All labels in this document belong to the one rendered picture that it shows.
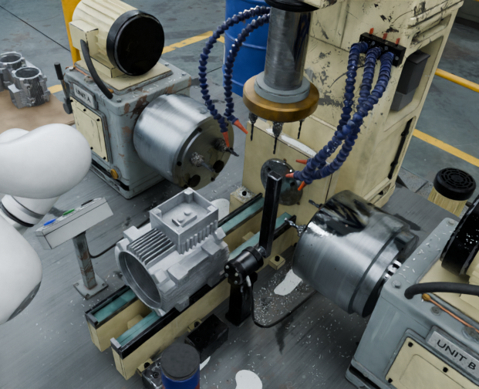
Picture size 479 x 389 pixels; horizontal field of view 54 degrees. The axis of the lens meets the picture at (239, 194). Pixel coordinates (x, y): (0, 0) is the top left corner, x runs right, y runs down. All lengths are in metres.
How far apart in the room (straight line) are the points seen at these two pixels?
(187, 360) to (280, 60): 0.64
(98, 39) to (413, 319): 1.11
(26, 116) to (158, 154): 2.09
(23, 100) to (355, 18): 2.62
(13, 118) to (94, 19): 1.94
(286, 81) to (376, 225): 0.37
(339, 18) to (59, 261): 1.01
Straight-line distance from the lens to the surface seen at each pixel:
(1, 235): 0.57
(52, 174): 0.61
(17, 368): 1.31
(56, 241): 1.17
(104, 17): 1.49
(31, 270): 0.58
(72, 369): 1.27
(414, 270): 1.03
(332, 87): 1.30
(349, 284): 1.06
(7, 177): 0.60
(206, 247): 1.09
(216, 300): 1.30
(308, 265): 1.10
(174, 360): 0.77
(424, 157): 3.47
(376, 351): 1.13
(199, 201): 1.12
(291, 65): 1.07
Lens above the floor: 1.89
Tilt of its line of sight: 42 degrees down
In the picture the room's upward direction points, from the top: 5 degrees clockwise
